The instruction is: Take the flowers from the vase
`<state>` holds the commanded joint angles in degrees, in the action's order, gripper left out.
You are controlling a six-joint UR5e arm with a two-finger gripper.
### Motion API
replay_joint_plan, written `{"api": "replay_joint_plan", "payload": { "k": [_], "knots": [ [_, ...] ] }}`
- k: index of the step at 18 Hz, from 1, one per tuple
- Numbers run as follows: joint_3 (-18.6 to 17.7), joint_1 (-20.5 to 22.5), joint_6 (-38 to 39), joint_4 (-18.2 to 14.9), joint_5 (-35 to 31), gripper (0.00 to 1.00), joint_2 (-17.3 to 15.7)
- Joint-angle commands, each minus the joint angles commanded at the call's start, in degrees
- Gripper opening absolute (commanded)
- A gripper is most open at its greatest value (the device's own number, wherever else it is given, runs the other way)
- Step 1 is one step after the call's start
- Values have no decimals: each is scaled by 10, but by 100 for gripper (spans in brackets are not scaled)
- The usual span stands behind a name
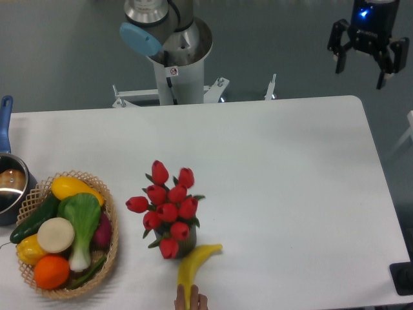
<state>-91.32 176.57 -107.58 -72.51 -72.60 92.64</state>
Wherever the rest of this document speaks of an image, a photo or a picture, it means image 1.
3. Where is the white frame at right edge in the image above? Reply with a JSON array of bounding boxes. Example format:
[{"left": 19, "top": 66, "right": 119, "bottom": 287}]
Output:
[{"left": 384, "top": 111, "right": 412, "bottom": 163}]

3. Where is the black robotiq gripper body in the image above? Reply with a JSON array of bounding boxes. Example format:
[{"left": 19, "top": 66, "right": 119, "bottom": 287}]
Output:
[{"left": 352, "top": 1, "right": 399, "bottom": 54}]

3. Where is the dark grey ribbed vase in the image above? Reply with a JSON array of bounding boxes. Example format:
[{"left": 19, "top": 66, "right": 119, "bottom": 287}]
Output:
[{"left": 155, "top": 222, "right": 197, "bottom": 259}]

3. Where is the yellow bell pepper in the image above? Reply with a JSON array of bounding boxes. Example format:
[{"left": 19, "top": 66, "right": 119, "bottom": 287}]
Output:
[{"left": 16, "top": 234, "right": 48, "bottom": 265}]

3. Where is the woven wicker basket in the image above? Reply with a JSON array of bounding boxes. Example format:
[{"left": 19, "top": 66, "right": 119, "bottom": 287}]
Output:
[{"left": 16, "top": 170, "right": 119, "bottom": 300}]

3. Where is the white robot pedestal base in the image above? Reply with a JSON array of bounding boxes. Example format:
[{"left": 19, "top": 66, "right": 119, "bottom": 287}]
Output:
[{"left": 111, "top": 61, "right": 277, "bottom": 109}]

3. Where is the black device at table edge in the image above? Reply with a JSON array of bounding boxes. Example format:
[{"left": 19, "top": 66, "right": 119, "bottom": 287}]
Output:
[{"left": 389, "top": 262, "right": 412, "bottom": 296}]

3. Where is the green bok choy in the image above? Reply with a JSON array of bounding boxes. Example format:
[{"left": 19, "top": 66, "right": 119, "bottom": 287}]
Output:
[{"left": 57, "top": 192, "right": 101, "bottom": 273}]

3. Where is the red tulip bouquet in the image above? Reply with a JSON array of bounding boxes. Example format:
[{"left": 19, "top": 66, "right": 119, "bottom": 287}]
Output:
[{"left": 125, "top": 160, "right": 205, "bottom": 248}]

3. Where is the yellow squash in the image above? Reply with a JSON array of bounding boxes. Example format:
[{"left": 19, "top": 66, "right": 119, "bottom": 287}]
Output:
[{"left": 51, "top": 176, "right": 105, "bottom": 207}]

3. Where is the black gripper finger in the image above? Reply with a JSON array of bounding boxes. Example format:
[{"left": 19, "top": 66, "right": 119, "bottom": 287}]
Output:
[
  {"left": 376, "top": 37, "right": 409, "bottom": 90},
  {"left": 327, "top": 19, "right": 352, "bottom": 74}
]

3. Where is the purple sweet potato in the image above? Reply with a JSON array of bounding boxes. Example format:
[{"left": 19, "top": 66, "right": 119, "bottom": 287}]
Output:
[{"left": 92, "top": 212, "right": 112, "bottom": 248}]

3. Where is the orange fruit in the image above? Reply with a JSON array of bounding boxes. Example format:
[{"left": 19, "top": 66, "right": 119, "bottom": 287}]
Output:
[{"left": 34, "top": 254, "right": 70, "bottom": 289}]

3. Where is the blue handled saucepan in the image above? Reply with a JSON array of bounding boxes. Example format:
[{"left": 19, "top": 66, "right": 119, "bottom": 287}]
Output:
[{"left": 1, "top": 96, "right": 37, "bottom": 226}]

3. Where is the green bean pod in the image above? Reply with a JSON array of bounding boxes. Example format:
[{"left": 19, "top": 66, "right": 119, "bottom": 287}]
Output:
[{"left": 67, "top": 256, "right": 106, "bottom": 290}]

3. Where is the yellow banana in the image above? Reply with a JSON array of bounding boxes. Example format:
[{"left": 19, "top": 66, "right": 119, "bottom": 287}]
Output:
[{"left": 177, "top": 243, "right": 223, "bottom": 309}]

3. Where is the bare human hand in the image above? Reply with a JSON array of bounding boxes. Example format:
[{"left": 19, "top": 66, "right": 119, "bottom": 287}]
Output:
[{"left": 174, "top": 284, "right": 208, "bottom": 310}]

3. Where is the dark green cucumber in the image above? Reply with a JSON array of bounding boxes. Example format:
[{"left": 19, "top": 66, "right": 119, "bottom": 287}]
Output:
[{"left": 10, "top": 194, "right": 60, "bottom": 244}]

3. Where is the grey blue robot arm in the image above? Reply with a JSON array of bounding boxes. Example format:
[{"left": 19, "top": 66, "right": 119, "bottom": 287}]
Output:
[{"left": 119, "top": 1, "right": 410, "bottom": 89}]

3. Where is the round beige bun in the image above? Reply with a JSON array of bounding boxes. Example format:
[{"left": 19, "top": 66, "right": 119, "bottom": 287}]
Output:
[{"left": 37, "top": 217, "right": 75, "bottom": 254}]

